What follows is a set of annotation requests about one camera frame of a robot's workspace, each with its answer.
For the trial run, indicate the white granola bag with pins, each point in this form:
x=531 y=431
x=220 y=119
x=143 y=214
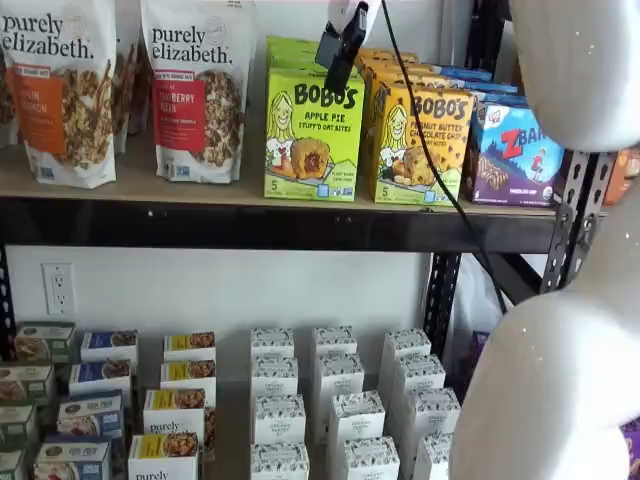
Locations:
x=130 y=95
x=7 y=110

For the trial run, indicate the black metal shelving rack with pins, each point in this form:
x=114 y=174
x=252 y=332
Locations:
x=250 y=225

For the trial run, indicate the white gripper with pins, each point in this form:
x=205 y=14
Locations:
x=340 y=10

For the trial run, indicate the large orange snack box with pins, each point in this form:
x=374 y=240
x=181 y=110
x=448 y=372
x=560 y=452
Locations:
x=622 y=177

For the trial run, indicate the yellow Bobo's peanut butter box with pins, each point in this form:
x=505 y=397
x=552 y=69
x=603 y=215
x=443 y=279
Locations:
x=385 y=56
x=425 y=150
x=395 y=76

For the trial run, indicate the green oatmeal box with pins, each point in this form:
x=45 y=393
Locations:
x=17 y=425
x=11 y=465
x=45 y=342
x=27 y=384

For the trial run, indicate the red label granola bag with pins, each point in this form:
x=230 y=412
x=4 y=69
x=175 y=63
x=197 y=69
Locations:
x=200 y=100

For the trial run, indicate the wooden board under small boxes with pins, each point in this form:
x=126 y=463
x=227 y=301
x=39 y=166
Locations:
x=232 y=385

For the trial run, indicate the wooden board under snack boxes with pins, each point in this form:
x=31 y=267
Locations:
x=135 y=175

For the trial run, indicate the white blue oatmeal box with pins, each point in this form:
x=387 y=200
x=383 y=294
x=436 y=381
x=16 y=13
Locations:
x=72 y=461
x=100 y=376
x=109 y=345
x=90 y=417

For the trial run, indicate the white yellow granola box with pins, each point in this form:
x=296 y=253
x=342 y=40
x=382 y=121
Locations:
x=174 y=412
x=187 y=376
x=162 y=457
x=190 y=345

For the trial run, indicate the purple snack box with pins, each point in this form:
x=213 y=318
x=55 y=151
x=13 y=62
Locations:
x=631 y=450

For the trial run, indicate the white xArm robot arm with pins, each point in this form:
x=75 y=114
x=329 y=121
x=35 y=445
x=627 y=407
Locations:
x=550 y=375

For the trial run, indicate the green Bobo's apple pie box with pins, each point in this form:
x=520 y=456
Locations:
x=292 y=42
x=315 y=140
x=295 y=62

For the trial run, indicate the white floral carton box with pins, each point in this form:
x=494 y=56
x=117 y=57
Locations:
x=335 y=341
x=341 y=375
x=421 y=374
x=274 y=377
x=280 y=420
x=272 y=342
x=371 y=460
x=356 y=417
x=407 y=344
x=279 y=462
x=434 y=457
x=434 y=412

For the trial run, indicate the white wall power outlet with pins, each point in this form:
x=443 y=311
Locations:
x=58 y=289

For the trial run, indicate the orange label granola bag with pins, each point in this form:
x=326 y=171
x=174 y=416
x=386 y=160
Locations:
x=60 y=100

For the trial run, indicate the blue purple Zbar box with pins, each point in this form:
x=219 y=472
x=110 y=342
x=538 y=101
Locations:
x=492 y=87
x=465 y=73
x=500 y=99
x=510 y=160

